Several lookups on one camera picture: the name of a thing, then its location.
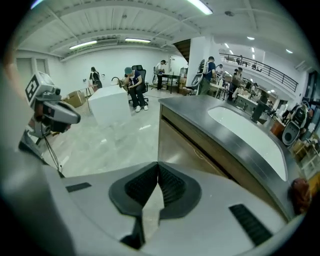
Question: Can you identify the white square box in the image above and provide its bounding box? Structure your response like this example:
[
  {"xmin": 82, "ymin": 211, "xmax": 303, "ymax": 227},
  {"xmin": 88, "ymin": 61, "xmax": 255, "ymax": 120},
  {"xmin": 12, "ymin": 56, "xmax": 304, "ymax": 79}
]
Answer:
[{"xmin": 87, "ymin": 84, "xmax": 132, "ymax": 130}]

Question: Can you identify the brown staircase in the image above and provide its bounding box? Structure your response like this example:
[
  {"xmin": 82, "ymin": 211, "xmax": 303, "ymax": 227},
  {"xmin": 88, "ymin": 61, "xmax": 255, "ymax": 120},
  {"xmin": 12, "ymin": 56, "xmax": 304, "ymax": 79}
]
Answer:
[{"xmin": 172, "ymin": 38, "xmax": 191, "ymax": 65}]

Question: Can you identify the black-topped wooden sink cabinet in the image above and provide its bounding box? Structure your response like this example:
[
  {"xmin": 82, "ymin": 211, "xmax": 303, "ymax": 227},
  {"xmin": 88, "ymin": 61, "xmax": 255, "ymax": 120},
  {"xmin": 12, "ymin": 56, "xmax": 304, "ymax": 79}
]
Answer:
[{"xmin": 157, "ymin": 94, "xmax": 313, "ymax": 223}]

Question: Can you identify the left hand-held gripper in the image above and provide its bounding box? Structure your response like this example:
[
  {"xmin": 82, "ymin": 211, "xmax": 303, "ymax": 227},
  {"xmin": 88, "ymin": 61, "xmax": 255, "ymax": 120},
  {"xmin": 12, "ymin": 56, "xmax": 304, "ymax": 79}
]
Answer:
[{"xmin": 24, "ymin": 71, "xmax": 82, "ymax": 140}]

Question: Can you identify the black straight faucet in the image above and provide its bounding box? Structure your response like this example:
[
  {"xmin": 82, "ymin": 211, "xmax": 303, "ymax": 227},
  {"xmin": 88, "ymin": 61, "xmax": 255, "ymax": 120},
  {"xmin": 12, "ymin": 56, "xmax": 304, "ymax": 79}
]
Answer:
[{"xmin": 250, "ymin": 101, "xmax": 268, "ymax": 124}]

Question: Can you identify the black curved faucet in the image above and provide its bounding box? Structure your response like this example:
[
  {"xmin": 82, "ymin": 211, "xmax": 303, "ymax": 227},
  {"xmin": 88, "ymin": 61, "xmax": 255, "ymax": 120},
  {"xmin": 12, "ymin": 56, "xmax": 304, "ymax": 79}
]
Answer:
[{"xmin": 111, "ymin": 76, "xmax": 126, "ymax": 88}]

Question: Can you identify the ceiling tube light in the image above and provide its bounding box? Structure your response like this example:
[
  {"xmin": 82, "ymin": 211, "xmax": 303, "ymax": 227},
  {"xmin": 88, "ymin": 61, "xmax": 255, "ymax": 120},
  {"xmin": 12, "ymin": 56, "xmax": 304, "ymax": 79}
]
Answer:
[
  {"xmin": 186, "ymin": 0, "xmax": 214, "ymax": 16},
  {"xmin": 68, "ymin": 39, "xmax": 98, "ymax": 50},
  {"xmin": 124, "ymin": 37, "xmax": 152, "ymax": 44}
]

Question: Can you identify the black balcony railing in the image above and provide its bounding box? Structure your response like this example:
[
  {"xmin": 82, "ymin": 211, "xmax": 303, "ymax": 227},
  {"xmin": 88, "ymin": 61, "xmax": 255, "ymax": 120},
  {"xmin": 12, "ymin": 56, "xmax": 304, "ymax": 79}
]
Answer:
[{"xmin": 219, "ymin": 52, "xmax": 300, "ymax": 92}]

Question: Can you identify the white sink basin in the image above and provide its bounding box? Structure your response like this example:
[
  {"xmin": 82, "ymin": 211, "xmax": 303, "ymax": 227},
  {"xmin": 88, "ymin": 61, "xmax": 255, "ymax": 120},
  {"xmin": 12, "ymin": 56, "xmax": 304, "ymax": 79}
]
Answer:
[{"xmin": 207, "ymin": 106, "xmax": 288, "ymax": 182}]

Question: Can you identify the black office chair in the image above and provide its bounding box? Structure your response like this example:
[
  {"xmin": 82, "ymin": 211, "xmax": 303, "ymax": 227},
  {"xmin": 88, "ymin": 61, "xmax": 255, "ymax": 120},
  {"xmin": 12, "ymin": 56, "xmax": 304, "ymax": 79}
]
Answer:
[{"xmin": 127, "ymin": 64, "xmax": 150, "ymax": 105}]

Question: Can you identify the grey round-faced machine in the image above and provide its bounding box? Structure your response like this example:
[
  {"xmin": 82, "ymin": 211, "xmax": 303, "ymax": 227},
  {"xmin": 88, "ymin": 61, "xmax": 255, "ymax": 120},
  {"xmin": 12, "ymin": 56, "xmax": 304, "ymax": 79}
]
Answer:
[{"xmin": 281, "ymin": 102, "xmax": 313, "ymax": 147}]

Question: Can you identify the large cardboard box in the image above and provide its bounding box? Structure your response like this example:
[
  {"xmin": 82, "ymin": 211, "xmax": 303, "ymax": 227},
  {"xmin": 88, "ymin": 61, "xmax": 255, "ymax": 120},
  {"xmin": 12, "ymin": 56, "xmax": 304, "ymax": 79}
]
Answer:
[{"xmin": 62, "ymin": 90, "xmax": 87, "ymax": 109}]

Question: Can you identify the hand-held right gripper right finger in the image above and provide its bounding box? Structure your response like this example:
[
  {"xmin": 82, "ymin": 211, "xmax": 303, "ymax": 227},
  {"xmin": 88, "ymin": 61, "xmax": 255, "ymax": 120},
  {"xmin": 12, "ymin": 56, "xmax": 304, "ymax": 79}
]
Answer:
[{"xmin": 143, "ymin": 162, "xmax": 305, "ymax": 256}]

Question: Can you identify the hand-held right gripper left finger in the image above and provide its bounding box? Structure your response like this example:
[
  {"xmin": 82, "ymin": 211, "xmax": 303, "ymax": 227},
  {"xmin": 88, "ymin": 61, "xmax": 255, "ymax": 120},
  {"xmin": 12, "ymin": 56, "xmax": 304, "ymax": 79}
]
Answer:
[{"xmin": 44, "ymin": 161, "xmax": 159, "ymax": 256}]

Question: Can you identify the red cloth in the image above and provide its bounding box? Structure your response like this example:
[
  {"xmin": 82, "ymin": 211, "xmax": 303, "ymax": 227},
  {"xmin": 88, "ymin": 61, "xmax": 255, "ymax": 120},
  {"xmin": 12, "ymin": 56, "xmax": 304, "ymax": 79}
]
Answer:
[{"xmin": 291, "ymin": 177, "xmax": 313, "ymax": 216}]

